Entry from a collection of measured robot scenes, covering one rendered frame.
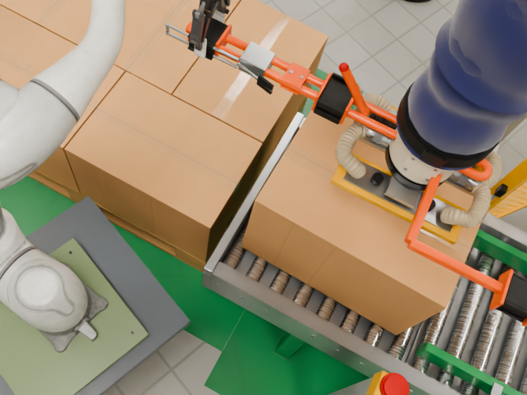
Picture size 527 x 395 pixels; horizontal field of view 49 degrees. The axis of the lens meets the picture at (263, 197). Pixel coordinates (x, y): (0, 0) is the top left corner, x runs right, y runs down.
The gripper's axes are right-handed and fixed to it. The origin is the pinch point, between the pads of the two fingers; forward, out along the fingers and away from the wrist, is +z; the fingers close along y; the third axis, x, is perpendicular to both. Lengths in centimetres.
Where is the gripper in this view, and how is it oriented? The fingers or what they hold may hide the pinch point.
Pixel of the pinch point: (209, 36)
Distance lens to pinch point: 147.8
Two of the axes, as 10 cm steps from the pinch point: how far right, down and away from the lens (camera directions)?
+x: -8.8, -4.7, 0.8
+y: 4.6, -7.9, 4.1
